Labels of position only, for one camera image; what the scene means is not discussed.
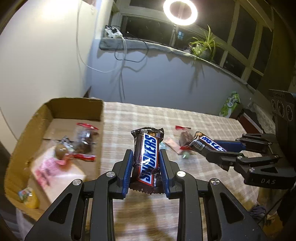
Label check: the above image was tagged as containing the small green candy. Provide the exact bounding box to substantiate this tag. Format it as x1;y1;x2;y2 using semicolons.
182;151;190;159

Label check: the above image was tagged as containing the clear bag of bread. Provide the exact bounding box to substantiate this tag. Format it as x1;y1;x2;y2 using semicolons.
30;146;86;203

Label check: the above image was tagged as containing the Snickers bar English label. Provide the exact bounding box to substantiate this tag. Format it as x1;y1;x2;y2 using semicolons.
129;127;164;194

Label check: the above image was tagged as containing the dark snack bag red seal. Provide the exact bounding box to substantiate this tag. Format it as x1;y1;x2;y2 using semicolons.
174;126;195;149

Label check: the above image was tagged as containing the brown jelly cup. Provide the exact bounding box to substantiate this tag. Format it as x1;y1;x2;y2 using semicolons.
55;144;69;160

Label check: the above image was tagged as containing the black candy wrapper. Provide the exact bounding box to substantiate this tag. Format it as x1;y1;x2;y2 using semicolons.
60;136;73;149

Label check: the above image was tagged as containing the pink candy wrapper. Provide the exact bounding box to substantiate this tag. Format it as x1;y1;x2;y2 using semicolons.
163;137;182;155

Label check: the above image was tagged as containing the white lace cloth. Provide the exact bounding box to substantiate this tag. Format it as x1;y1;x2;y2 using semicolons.
251;103;275;134

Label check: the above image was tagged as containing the red gift box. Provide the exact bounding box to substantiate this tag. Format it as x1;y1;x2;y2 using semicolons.
238;113;263;133

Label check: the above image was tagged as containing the plaid tablecloth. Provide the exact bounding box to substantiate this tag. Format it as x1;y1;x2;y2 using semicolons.
85;101;266;241

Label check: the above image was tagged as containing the green paper gift bag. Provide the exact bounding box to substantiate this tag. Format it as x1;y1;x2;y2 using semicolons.
219;91;241;118

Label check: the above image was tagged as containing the brown cardboard box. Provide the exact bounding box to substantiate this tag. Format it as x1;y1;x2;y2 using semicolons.
4;97;104;220

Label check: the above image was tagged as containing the yellow jelly cup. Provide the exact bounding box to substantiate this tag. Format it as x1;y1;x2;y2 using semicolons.
18;187;40;209

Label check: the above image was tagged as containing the potted spider plant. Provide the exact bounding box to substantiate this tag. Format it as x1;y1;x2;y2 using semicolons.
188;25;220;63

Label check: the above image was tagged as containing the white power strip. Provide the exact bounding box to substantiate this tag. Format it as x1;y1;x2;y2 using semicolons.
105;26;123;39

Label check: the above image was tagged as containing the black cable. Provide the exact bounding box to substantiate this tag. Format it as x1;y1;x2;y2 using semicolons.
105;24;151;63

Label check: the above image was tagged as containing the white ring light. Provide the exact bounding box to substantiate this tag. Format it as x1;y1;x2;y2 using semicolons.
162;0;199;46

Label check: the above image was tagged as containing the white cable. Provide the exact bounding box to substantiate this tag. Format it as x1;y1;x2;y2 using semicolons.
76;0;128;73

